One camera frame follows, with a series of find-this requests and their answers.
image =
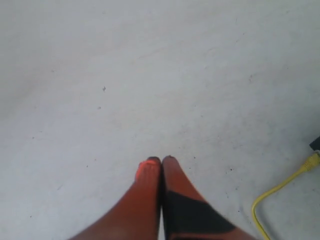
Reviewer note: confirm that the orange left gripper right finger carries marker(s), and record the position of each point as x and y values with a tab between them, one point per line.
186	214

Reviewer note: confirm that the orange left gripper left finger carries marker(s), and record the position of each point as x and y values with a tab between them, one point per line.
136	215

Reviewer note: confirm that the small black box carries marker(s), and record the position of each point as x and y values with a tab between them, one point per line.
315	144

